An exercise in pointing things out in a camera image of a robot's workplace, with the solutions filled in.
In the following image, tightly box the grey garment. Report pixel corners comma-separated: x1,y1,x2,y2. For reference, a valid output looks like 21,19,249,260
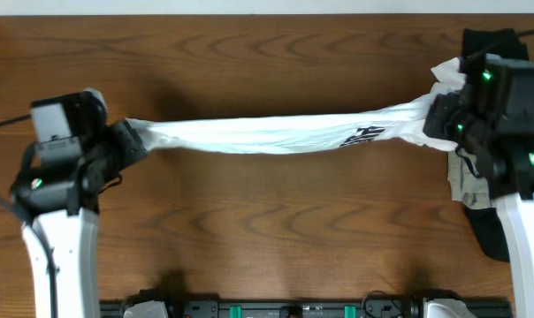
447,150,495,210

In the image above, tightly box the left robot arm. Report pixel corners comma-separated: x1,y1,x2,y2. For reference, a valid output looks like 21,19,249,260
11,120,148,317

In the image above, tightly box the white t-shirt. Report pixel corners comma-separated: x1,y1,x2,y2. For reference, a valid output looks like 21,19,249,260
127,95,456,155

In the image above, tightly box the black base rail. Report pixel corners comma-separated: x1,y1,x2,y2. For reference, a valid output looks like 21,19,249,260
100,290,514,318

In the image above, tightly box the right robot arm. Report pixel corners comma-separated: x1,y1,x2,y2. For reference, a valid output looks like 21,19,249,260
423,54,534,317

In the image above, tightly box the black garment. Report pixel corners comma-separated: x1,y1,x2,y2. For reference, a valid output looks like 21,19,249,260
462,28,530,60

